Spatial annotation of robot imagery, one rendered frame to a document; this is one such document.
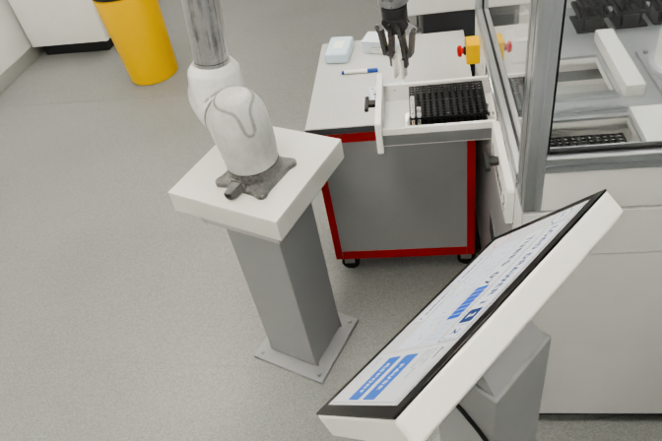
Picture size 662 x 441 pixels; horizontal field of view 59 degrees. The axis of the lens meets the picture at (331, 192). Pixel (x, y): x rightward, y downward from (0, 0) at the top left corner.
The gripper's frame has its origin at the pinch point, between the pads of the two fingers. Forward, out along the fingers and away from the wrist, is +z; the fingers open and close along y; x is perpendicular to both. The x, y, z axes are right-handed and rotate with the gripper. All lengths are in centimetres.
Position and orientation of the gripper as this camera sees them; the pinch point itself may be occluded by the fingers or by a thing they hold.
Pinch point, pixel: (399, 66)
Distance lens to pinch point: 184.5
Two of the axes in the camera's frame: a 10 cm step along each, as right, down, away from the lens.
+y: 8.8, 1.9, -4.4
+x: 4.5, -6.4, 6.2
